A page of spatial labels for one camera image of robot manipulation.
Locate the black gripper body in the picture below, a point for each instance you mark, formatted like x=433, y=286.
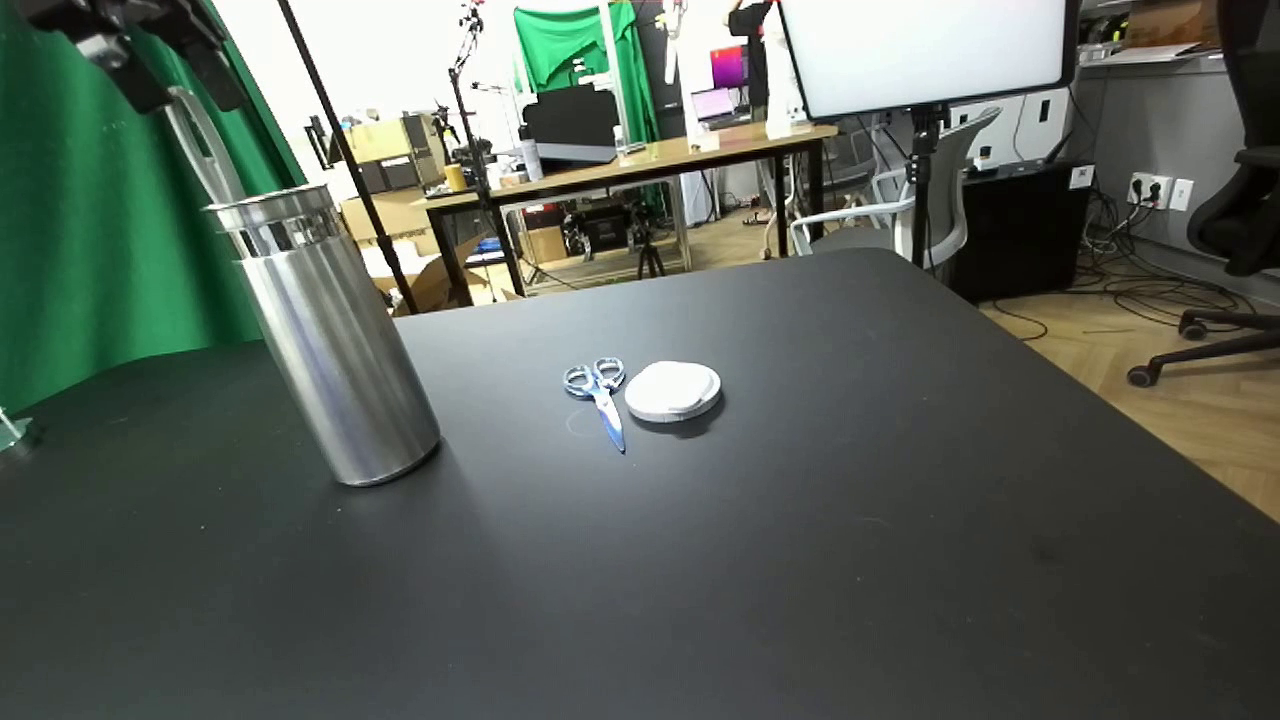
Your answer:
x=95, y=14

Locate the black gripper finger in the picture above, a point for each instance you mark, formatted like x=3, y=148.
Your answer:
x=125, y=73
x=204, y=54

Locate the tall silver metal cup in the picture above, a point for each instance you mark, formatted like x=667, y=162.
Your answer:
x=333, y=345

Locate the green curtain backdrop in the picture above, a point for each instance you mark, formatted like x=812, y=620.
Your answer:
x=95, y=225

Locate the thin black slanted pole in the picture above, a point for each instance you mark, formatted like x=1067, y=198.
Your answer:
x=333, y=146

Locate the brown cardboard box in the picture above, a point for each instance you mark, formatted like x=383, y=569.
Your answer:
x=383, y=142

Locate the black light stand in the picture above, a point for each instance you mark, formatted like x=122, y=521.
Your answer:
x=468, y=92

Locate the green cloth hanging far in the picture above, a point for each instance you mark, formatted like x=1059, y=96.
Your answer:
x=572, y=47

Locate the black monitor on desk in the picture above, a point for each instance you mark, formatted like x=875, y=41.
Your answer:
x=570, y=120

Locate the wooden desk with black legs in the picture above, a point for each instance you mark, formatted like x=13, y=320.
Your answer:
x=667, y=158

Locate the small black tripod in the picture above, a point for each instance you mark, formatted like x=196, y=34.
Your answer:
x=650, y=250

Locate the pink lit laptop screen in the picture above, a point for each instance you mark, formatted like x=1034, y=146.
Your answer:
x=728, y=65

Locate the white round flat disc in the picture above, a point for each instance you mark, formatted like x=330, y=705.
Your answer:
x=674, y=394

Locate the large white screen board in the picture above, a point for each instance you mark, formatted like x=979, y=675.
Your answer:
x=921, y=54

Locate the grey chair beside stand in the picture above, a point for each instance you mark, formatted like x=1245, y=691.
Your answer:
x=962, y=185

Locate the black box cabinet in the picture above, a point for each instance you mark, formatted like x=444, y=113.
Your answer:
x=1022, y=235

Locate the black office chair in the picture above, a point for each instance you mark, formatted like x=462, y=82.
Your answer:
x=1242, y=212

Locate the black screen stand post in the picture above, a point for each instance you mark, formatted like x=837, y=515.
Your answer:
x=921, y=185

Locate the white wall outlets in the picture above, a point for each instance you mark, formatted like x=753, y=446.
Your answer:
x=1163, y=188

